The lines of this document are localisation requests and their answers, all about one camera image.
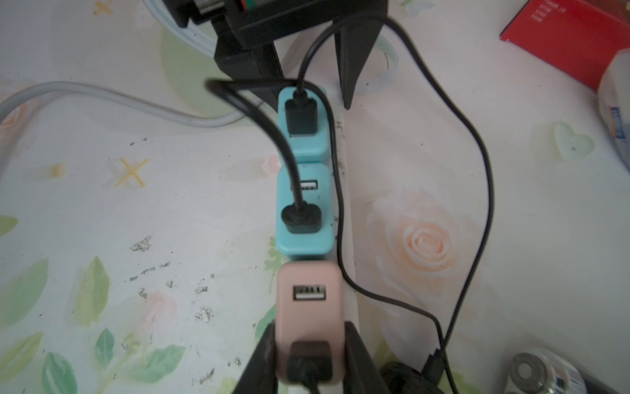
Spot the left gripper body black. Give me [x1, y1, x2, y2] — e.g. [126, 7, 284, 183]
[162, 0, 389, 49]

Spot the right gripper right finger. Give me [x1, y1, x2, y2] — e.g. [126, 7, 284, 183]
[343, 321, 390, 394]

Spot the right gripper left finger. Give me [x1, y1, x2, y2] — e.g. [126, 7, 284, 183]
[238, 323, 278, 394]

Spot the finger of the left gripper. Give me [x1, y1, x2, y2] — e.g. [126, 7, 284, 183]
[335, 21, 382, 110]
[214, 41, 284, 80]

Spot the pink usb charger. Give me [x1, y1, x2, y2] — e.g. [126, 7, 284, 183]
[275, 260, 346, 385]

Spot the white power strip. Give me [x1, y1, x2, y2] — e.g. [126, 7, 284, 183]
[276, 87, 354, 277]

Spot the teal usb charger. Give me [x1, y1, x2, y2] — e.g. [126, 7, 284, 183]
[276, 164, 336, 260]
[278, 87, 331, 164]

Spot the red cardboard box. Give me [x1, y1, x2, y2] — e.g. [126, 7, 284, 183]
[500, 0, 629, 90]

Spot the blue white packet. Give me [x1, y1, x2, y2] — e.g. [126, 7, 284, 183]
[597, 49, 630, 168]

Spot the black usb cable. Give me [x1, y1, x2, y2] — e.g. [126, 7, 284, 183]
[284, 14, 495, 394]
[203, 78, 324, 235]

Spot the grey power strip cable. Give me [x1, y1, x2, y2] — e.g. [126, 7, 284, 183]
[0, 79, 247, 130]

